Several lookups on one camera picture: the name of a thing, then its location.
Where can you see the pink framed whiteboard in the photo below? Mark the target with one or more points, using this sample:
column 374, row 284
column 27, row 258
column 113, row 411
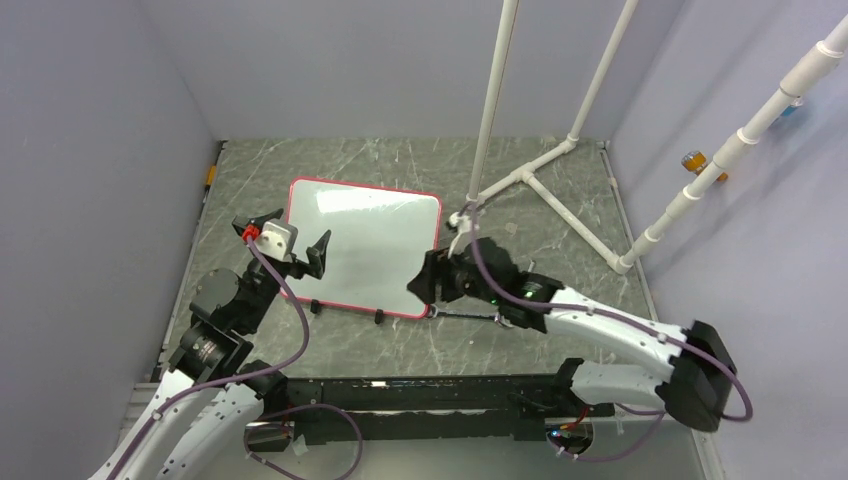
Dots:
column 379, row 237

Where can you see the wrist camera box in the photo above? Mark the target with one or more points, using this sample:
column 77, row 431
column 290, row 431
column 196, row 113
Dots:
column 465, row 229
column 276, row 240

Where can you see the white pvc pipe frame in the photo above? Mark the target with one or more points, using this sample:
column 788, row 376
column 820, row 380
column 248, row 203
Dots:
column 775, row 190

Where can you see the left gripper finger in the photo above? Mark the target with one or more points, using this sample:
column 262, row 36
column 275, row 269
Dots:
column 250, row 227
column 316, row 256

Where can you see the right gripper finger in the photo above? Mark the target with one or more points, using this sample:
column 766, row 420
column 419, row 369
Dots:
column 431, row 291
column 430, row 269

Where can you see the silver open end wrench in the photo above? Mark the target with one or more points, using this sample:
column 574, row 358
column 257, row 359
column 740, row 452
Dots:
column 435, row 311

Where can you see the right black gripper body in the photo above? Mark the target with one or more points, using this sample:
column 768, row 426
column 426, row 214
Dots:
column 456, row 267

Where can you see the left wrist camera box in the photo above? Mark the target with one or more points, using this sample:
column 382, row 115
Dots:
column 276, row 240

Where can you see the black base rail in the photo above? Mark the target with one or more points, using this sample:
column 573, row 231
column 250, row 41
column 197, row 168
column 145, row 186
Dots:
column 519, row 407

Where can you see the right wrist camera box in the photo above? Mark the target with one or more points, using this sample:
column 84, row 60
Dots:
column 465, row 229

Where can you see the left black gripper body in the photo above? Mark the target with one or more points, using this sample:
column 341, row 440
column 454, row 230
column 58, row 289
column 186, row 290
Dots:
column 264, row 284

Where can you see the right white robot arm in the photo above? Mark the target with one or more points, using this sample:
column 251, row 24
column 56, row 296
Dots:
column 685, row 372

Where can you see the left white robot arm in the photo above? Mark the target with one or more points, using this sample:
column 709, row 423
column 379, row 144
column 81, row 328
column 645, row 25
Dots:
column 209, row 389

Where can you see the orange wall knob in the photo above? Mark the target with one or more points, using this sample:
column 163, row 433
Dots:
column 695, row 162

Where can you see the blue wall knob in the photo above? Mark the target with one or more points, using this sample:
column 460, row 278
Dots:
column 796, row 103

